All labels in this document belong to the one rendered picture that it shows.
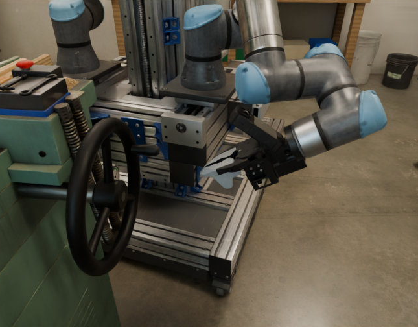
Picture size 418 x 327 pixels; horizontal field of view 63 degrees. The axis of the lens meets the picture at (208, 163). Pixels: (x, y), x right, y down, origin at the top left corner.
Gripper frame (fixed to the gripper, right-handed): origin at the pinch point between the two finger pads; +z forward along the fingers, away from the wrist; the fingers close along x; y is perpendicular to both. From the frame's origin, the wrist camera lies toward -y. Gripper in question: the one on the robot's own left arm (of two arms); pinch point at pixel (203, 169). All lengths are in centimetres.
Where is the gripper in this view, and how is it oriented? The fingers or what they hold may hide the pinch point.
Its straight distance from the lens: 71.9
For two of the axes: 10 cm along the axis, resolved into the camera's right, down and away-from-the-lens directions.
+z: -8.6, 3.6, 3.7
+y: 5.0, 7.7, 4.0
